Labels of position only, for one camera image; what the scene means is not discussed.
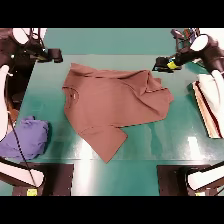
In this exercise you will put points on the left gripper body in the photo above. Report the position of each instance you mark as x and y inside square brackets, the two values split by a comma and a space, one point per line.
[55, 55]

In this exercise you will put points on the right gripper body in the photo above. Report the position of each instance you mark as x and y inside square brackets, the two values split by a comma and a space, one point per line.
[163, 64]

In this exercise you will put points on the brown T-shirt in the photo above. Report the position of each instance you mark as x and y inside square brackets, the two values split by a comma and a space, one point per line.
[113, 100]

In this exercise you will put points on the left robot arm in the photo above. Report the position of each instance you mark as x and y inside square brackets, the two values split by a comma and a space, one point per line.
[4, 100]

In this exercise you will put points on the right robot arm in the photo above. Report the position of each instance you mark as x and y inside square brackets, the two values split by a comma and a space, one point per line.
[216, 56]

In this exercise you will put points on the heap of clothes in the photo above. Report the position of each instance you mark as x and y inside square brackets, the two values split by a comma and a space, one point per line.
[18, 71]

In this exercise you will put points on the purple garment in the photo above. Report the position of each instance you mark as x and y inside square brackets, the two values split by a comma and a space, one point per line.
[26, 136]

